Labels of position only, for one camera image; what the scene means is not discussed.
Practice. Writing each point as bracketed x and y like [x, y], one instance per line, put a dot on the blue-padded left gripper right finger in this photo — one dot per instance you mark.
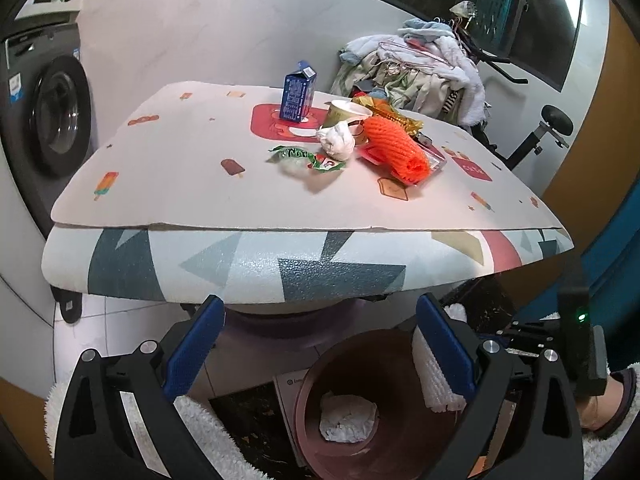
[545, 440]

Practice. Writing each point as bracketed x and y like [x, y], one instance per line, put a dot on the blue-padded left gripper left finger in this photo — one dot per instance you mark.
[94, 439]

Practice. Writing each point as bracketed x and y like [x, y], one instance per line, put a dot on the white foam fruit net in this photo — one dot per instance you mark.
[437, 394]

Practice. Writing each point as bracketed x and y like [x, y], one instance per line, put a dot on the red plastic blister package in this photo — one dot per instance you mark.
[372, 155]

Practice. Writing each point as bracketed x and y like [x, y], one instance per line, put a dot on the orange foam fruit net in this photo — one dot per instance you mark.
[397, 150]

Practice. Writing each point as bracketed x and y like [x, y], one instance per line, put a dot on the green candy wrapper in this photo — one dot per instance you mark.
[309, 160]

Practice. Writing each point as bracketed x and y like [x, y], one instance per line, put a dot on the white tissue ball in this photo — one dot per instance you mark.
[337, 141]

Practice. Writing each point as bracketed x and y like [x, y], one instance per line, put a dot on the blue milk carton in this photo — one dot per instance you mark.
[297, 93]

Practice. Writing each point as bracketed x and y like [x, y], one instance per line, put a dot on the brown round trash bin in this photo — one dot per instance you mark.
[407, 437]

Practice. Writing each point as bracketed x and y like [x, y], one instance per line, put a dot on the person's foot in slipper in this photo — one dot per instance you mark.
[603, 415]

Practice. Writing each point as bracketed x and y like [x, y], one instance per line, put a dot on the white fluffy rug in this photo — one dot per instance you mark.
[204, 427]

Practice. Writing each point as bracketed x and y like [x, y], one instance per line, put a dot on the crumpled white paper in bin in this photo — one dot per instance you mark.
[346, 418]

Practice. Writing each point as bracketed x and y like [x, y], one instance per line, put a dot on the geometric-print foam mat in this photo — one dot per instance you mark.
[281, 267]

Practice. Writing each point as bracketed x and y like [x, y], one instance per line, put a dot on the black exercise bike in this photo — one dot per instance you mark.
[510, 102]

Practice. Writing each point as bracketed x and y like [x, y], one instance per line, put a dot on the pink cartoon-print play mat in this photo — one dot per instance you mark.
[204, 156]

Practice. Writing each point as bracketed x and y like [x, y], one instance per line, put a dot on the black front-load washing machine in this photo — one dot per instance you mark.
[46, 114]

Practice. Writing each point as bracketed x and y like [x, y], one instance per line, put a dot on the gold foil wrapper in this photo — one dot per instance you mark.
[380, 107]

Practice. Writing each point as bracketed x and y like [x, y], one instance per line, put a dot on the pile of clothes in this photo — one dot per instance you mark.
[417, 68]

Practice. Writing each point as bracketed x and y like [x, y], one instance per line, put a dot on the yellow paper cup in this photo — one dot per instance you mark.
[345, 111]

